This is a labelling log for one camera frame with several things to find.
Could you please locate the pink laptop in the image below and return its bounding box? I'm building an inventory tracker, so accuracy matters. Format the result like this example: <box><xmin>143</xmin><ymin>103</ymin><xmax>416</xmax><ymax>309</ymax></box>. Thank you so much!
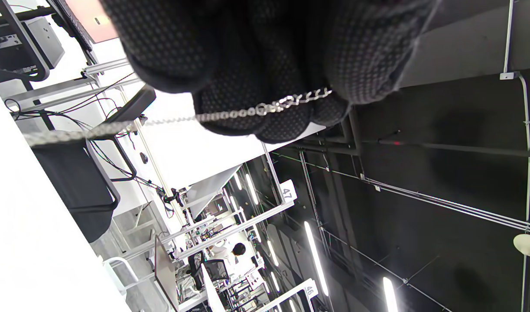
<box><xmin>65</xmin><ymin>0</ymin><xmax>120</xmax><ymax>45</ymax></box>

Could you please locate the white hanging sign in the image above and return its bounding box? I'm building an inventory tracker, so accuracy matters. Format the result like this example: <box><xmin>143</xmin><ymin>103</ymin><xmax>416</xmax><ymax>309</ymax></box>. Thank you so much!
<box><xmin>279</xmin><ymin>179</ymin><xmax>299</xmax><ymax>205</ymax></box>
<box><xmin>303</xmin><ymin>279</ymin><xmax>320</xmax><ymax>300</ymax></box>

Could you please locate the person's left hand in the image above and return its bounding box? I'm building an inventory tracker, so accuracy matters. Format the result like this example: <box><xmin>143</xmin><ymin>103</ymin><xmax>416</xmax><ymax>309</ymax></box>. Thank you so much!
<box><xmin>98</xmin><ymin>0</ymin><xmax>439</xmax><ymax>144</ymax></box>

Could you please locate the black computer tower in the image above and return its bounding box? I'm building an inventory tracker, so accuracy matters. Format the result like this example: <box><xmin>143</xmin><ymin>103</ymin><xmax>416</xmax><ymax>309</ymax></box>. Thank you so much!
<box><xmin>0</xmin><ymin>16</ymin><xmax>67</xmax><ymax>73</ymax></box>

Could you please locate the round white ceiling fixture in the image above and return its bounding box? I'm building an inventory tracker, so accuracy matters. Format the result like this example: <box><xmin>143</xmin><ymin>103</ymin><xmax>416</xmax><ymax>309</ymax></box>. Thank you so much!
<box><xmin>513</xmin><ymin>233</ymin><xmax>530</xmax><ymax>259</ymax></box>

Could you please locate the long ceiling light strip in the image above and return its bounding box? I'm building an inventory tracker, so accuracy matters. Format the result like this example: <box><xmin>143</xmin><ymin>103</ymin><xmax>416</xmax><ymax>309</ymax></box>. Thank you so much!
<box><xmin>303</xmin><ymin>220</ymin><xmax>331</xmax><ymax>298</ymax></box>
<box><xmin>382</xmin><ymin>276</ymin><xmax>400</xmax><ymax>312</ymax></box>

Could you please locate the silver necklace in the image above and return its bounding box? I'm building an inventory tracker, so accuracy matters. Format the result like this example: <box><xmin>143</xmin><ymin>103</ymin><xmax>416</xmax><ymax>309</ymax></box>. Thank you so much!
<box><xmin>23</xmin><ymin>88</ymin><xmax>333</xmax><ymax>147</ymax></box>

